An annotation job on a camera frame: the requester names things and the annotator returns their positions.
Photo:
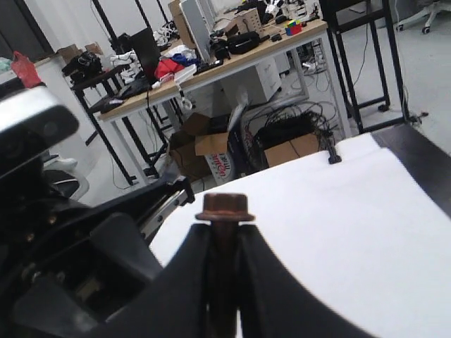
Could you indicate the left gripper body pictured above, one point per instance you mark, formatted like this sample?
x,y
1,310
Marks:
x,y
53,225

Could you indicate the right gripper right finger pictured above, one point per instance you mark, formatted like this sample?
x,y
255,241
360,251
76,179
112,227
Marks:
x,y
275,306

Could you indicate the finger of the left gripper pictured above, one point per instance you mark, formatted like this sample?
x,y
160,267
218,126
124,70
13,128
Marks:
x,y
123,246
53,311

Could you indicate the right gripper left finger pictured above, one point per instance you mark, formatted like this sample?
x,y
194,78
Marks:
x,y
176,303

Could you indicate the rusty brown flange bolt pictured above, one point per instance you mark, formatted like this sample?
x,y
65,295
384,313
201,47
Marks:
x,y
225,208

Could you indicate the open cardboard box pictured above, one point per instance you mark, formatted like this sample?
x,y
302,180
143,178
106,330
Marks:
x,y
197,148

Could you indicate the small cardboard box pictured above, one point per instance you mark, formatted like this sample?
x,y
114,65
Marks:
x,y
246,21

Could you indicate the black metal rack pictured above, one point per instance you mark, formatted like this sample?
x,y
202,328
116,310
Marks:
x,y
105,105

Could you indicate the red plastic bag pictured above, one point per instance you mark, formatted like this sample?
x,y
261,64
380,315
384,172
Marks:
x,y
25,68

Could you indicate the black table clamp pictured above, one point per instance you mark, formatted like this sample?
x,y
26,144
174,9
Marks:
x,y
333,153

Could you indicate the red cloth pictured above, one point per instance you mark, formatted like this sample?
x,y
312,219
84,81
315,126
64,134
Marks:
x,y
169,68

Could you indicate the black monitor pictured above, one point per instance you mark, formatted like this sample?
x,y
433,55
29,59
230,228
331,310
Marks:
x,y
146,54

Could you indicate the white drawer cabinet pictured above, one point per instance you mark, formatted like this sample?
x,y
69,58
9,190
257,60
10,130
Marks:
x,y
268,79

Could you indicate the grey monitor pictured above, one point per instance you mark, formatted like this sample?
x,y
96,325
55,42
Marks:
x,y
195,30

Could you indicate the black pouch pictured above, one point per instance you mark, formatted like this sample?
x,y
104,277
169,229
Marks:
x,y
243,43

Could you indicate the colourful puzzle cube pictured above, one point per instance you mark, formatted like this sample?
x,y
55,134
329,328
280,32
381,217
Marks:
x,y
294,27

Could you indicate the white office chair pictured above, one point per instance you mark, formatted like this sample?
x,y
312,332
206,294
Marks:
x,y
428,14

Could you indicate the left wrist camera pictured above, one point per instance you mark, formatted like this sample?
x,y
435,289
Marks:
x,y
33,116

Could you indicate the wooden desk with white frame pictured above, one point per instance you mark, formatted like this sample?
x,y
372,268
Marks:
x,y
225,67

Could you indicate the black metal frame stand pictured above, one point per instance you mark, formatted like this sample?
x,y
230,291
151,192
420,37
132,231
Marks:
x,y
366,63

